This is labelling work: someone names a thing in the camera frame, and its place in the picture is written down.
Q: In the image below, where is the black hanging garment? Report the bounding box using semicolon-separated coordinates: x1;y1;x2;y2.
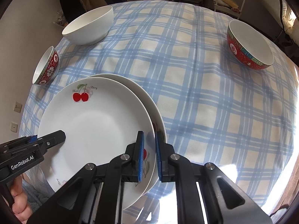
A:
58;0;78;26

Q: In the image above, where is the grey fuzzy cloth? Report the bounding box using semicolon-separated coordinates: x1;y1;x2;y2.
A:
22;168;58;215

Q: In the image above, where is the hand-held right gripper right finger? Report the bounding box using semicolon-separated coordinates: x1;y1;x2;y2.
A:
155;131;273;224

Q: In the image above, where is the white trolley cart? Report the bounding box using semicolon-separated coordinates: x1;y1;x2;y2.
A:
214;0;248;20

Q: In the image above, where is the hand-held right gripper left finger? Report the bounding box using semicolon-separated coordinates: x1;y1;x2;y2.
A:
27;131;145;224

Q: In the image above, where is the plain white bowl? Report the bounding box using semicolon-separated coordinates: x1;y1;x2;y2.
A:
62;5;114;46

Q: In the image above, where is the white cherry print plate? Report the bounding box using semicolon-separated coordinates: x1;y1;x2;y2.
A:
87;73;167;200
37;77;156;211

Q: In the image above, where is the person's left hand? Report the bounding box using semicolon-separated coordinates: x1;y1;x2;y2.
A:
10;173;33;224

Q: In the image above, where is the blue plaid tablecloth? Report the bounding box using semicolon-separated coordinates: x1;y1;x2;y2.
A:
19;0;299;224

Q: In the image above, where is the red patterned bowl plain inside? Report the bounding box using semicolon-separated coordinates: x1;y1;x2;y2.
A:
227;20;274;71

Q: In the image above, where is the red patterned bowl symbol inside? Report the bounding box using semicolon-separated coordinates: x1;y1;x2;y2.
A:
32;46;60;85

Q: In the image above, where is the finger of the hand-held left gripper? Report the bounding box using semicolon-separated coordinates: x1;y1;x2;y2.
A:
4;136;39;150
30;130;66;155

